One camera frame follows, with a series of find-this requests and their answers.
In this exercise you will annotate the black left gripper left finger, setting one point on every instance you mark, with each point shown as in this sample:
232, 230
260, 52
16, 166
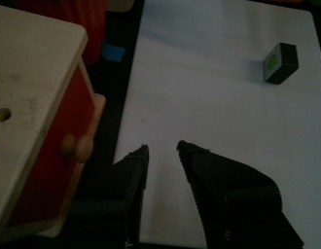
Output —
110, 201

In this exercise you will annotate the wooden red toy cabinet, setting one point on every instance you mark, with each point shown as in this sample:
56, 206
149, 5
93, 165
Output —
36, 113

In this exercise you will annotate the blue toy block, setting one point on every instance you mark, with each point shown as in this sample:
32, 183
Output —
114, 52

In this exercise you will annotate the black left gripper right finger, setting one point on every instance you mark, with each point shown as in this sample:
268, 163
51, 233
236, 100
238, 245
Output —
236, 201

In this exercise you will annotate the sushi piece with green centre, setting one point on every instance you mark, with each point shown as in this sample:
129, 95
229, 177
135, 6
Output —
281, 63

